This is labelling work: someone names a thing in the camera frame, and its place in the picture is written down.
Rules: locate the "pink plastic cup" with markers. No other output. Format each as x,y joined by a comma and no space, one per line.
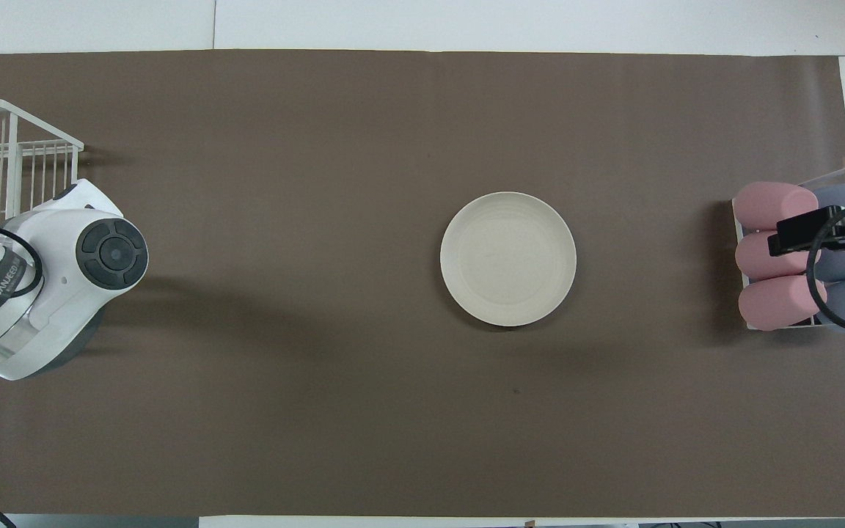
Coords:
767,304
752,205
756,258

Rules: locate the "cream round plate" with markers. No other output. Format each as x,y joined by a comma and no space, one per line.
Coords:
508,259

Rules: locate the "brown table mat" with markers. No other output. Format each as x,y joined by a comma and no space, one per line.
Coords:
283,367

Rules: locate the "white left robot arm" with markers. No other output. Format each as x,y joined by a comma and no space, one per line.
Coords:
63,293

